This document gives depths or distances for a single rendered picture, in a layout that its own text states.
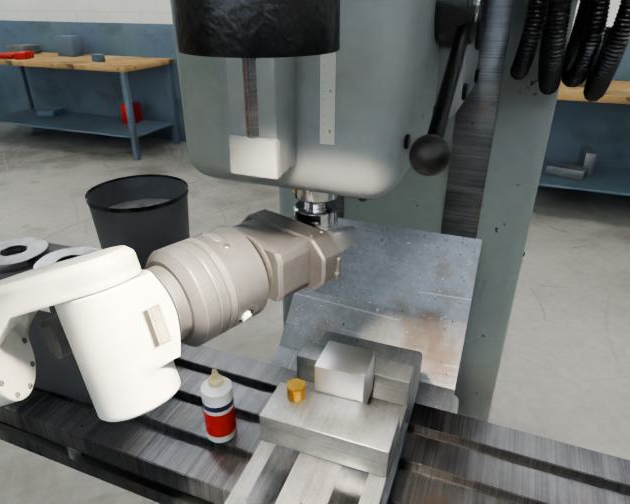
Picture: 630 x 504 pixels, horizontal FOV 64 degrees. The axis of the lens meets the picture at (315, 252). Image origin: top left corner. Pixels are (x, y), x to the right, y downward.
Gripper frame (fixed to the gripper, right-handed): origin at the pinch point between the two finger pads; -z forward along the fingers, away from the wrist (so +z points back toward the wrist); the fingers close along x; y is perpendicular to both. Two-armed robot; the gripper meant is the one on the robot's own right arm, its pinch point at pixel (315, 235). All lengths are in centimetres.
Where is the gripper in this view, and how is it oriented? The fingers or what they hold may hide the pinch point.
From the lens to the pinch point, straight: 53.7
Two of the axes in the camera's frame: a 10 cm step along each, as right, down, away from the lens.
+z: -6.7, 3.3, -6.7
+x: -7.4, -3.1, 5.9
